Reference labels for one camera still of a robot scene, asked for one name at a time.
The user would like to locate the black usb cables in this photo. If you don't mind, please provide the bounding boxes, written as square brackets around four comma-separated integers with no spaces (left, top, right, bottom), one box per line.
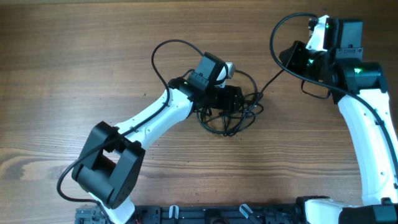
[195,68,285,138]

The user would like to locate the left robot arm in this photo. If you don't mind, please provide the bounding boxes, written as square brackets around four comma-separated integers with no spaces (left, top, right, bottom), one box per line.
[72,52,240,223]

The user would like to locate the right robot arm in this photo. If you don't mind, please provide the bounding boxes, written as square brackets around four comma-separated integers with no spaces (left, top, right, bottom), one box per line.
[275,14,397,223]

